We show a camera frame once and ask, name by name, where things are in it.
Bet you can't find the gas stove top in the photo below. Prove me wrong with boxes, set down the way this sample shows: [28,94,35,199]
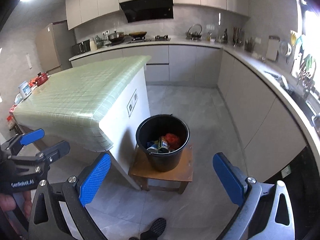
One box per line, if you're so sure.
[130,35,171,43]

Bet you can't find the black range hood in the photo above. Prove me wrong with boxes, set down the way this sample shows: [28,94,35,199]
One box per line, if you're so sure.
[120,0,174,23]

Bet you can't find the red plastic bag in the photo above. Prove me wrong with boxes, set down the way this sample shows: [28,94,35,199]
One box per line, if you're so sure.
[165,133,181,151]

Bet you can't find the black shoe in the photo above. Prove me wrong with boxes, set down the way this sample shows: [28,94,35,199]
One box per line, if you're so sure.
[129,218,167,240]

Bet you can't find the white kettle jug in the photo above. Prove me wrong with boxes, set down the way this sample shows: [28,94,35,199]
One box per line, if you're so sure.
[89,38,98,51]

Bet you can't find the red enamel pot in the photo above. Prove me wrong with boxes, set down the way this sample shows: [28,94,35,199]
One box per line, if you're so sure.
[29,72,48,87]

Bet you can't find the lidded wok on stove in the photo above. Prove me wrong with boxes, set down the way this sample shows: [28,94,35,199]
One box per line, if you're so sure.
[108,31,125,43]

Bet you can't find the white blue jar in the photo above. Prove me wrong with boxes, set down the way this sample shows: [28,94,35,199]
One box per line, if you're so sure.
[18,81,31,100]

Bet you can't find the black trash bucket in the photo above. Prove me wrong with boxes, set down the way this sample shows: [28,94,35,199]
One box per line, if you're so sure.
[136,114,190,172]

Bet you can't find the beige refrigerator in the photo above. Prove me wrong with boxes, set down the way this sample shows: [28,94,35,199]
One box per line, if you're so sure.
[35,20,76,74]

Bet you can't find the green checkered tablecloth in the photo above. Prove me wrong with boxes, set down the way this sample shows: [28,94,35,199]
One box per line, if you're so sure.
[12,55,151,152]

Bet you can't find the black frying pan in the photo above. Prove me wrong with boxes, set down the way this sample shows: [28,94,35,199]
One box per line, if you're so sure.
[129,31,147,38]

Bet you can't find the colourful drink can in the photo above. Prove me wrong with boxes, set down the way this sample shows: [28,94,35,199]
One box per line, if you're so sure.
[146,140,159,153]

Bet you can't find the wooden stool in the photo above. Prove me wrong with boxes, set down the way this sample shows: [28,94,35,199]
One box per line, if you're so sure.
[129,145,193,194]

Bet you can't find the white cutting board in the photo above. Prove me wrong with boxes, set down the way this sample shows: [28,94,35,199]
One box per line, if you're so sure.
[266,35,280,62]

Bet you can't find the person's left hand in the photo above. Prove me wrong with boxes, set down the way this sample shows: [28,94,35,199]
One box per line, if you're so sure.
[0,191,32,220]

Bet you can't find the black microwave oven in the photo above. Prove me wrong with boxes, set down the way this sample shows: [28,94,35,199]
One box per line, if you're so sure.
[72,40,91,56]

